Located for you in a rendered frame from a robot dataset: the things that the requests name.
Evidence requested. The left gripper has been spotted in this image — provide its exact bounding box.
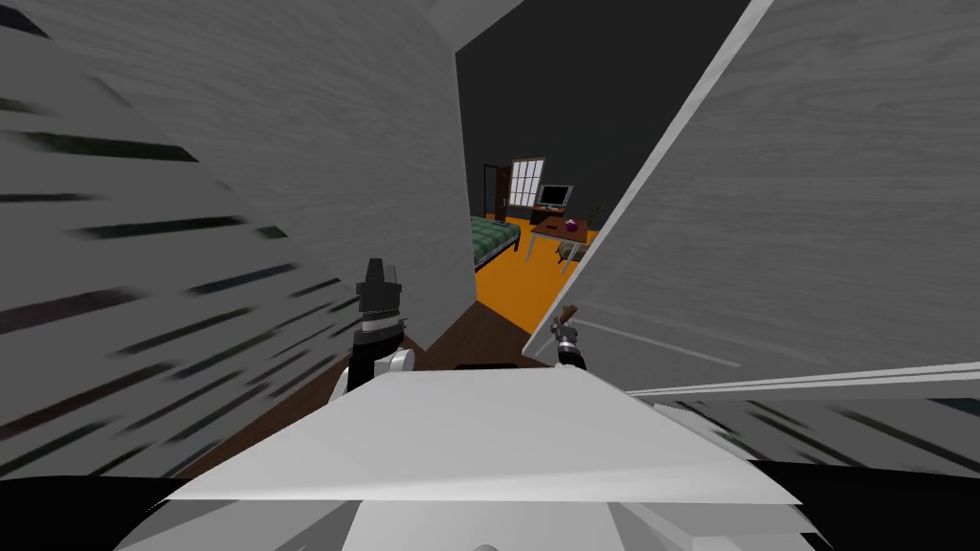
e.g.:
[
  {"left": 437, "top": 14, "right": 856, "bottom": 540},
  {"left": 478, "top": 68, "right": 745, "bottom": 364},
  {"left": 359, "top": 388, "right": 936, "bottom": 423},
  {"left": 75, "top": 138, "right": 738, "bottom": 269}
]
[{"left": 355, "top": 257, "right": 404, "bottom": 319}]

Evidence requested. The brown table with white legs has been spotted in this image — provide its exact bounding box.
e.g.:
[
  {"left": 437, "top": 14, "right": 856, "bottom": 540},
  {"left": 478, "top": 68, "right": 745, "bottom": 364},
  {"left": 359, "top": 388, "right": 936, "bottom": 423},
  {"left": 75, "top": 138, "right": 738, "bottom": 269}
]
[{"left": 525, "top": 215, "right": 591, "bottom": 275}]

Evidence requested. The green plaid bed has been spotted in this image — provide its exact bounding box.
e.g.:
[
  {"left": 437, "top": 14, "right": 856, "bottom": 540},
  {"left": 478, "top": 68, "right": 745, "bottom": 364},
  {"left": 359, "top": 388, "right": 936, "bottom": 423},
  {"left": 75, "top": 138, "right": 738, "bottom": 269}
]
[{"left": 470, "top": 215, "right": 523, "bottom": 274}]

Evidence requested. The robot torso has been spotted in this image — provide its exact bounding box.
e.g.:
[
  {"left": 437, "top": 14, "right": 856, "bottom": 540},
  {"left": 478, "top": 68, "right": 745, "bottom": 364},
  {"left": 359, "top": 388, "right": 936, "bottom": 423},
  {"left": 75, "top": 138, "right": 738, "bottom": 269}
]
[{"left": 114, "top": 363, "right": 837, "bottom": 551}]

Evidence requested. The television on dark stand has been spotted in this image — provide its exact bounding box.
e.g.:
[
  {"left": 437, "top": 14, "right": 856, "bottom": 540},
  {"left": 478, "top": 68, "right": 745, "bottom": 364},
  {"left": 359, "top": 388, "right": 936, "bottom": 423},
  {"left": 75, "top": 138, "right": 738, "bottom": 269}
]
[{"left": 529, "top": 183, "right": 575, "bottom": 227}]

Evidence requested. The dark brown door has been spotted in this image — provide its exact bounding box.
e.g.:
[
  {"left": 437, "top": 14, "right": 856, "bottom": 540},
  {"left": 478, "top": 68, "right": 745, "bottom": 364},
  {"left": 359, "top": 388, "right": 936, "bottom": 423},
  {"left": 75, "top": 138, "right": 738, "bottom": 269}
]
[{"left": 482, "top": 164, "right": 514, "bottom": 224}]

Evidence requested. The white-framed window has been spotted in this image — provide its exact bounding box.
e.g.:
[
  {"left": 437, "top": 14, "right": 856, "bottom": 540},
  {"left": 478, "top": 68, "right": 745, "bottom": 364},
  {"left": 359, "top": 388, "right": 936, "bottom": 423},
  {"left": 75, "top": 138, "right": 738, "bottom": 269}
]
[{"left": 508, "top": 157, "right": 547, "bottom": 209}]

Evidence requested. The grey door leaf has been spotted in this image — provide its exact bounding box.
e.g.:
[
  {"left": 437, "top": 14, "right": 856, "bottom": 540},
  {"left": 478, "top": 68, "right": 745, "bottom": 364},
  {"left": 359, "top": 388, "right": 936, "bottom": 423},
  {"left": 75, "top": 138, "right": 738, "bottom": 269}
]
[{"left": 522, "top": 0, "right": 980, "bottom": 401}]

